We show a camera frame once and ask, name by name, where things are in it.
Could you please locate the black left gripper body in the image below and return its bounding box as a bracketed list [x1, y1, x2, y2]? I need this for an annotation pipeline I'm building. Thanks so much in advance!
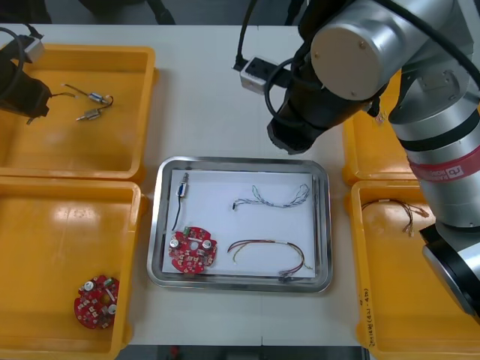
[0, 70, 53, 122]

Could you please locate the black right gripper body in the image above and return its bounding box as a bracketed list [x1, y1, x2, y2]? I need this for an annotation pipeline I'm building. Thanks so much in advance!
[266, 112, 328, 156]

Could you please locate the blue-white harness with black connector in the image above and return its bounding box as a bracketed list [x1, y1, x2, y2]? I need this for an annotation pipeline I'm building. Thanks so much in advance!
[229, 182, 311, 210]

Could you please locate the red-black-green wire harness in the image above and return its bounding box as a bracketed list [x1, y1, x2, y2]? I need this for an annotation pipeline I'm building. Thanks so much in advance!
[227, 238, 314, 284]

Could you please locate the round red circuit board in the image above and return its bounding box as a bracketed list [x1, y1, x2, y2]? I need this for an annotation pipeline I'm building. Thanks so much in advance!
[73, 274, 121, 330]
[166, 226, 221, 276]

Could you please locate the plain metal solenoid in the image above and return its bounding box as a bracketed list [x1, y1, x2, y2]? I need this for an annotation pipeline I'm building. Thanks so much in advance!
[76, 95, 114, 122]

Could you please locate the steel tray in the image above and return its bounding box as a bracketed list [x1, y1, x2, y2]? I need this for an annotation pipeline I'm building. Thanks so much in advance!
[145, 156, 332, 296]

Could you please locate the white paper sheet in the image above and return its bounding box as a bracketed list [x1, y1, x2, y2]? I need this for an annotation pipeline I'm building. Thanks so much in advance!
[161, 169, 317, 280]

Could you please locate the black chair leg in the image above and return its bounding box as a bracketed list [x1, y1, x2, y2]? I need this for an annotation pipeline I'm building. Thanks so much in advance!
[145, 0, 176, 26]

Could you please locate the yellow-orange plastic bin with handwriting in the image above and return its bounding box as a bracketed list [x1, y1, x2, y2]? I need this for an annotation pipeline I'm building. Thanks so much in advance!
[343, 179, 480, 360]

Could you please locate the red-brown wire harness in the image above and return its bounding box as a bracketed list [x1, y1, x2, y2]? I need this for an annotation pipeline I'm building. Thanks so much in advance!
[361, 199, 430, 237]

